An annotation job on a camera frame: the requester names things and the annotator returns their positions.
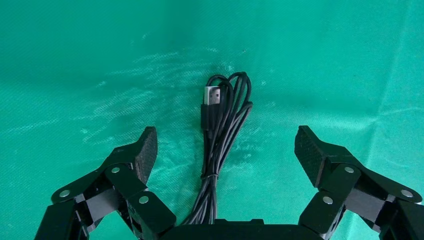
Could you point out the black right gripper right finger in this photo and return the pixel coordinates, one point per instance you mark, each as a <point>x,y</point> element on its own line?
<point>338,175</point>

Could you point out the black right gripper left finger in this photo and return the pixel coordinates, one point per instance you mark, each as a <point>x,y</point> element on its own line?
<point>119,179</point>

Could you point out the green table cloth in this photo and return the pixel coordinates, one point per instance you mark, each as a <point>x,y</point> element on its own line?
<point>82,82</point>

